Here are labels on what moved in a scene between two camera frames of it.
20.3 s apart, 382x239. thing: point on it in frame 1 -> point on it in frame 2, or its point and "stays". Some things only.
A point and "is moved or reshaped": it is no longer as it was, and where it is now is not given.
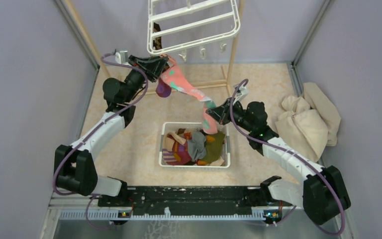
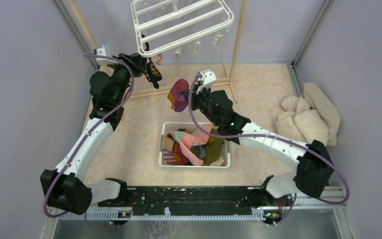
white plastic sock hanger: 175,26 is moved or reshaped
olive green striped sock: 214,143 stays
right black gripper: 221,113 -> 195,96
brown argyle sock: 157,44 is moved or reshaped
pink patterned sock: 172,73 -> 196,137
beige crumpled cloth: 308,122 stays
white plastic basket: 168,126 stays
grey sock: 196,146 stays
